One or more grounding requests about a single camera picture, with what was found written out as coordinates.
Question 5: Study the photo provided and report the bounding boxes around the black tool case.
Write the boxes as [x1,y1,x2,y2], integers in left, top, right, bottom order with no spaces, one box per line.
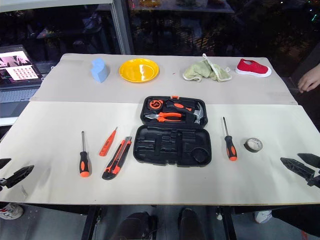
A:
[132,95,213,168]

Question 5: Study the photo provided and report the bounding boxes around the green cloth towel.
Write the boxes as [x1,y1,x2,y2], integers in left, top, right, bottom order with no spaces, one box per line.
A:
[182,53,233,83]

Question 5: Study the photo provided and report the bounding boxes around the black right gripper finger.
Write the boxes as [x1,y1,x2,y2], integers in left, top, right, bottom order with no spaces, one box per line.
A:
[280,156,320,189]
[297,152,320,170]

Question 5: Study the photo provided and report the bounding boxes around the claw hammer black orange handle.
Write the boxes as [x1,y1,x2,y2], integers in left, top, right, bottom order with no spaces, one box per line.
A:
[165,99,207,125]

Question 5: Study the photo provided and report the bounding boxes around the dark rounded shape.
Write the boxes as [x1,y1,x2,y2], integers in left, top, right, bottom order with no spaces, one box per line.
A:
[177,207,206,240]
[112,211,157,240]

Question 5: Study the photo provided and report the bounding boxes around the orange black tape measure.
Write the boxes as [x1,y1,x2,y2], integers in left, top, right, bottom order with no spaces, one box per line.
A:
[147,99,164,111]

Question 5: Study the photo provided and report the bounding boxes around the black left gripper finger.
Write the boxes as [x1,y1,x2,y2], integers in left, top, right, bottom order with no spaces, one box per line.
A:
[0,164,35,190]
[0,157,12,171]

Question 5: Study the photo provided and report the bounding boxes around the black electrical tape roll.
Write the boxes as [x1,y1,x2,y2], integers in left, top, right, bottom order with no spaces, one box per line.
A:
[243,137,264,153]

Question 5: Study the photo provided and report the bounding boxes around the yellow plastic plate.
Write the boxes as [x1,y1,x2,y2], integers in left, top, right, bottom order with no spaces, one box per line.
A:
[118,58,160,84]

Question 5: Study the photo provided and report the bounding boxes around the orange voltage tester pen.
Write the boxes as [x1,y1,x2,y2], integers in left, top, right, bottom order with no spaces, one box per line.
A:
[99,126,119,158]

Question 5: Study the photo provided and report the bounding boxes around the orange black utility knife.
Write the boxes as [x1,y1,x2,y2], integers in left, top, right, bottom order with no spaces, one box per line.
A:
[101,136,133,181]

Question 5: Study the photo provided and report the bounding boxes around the white bystander sneaker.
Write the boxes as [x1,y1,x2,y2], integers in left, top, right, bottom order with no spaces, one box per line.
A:
[254,210,273,224]
[0,202,25,221]

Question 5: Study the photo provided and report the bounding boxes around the orange handled pliers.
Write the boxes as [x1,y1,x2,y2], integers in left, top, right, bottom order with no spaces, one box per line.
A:
[144,111,184,124]

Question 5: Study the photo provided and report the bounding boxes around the grey metal window pillar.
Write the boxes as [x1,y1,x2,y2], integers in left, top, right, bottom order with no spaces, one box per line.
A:
[109,0,135,56]

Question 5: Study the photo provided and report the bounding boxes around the open laptop computer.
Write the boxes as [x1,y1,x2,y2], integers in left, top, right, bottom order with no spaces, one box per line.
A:
[0,44,42,119]

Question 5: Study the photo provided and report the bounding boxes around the bystander bare hand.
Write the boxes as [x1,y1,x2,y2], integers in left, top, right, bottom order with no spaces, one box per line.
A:
[297,66,320,94]

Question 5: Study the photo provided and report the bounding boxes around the orange black handled screwdriver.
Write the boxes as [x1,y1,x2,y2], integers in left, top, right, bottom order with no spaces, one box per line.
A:
[222,116,239,162]
[79,130,93,179]

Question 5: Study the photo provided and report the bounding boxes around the blue foam block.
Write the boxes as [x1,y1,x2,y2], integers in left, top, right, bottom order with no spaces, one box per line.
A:
[90,58,111,84]

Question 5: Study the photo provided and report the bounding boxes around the red white child shoe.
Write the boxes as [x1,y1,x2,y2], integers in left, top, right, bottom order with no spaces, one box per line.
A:
[235,58,273,78]

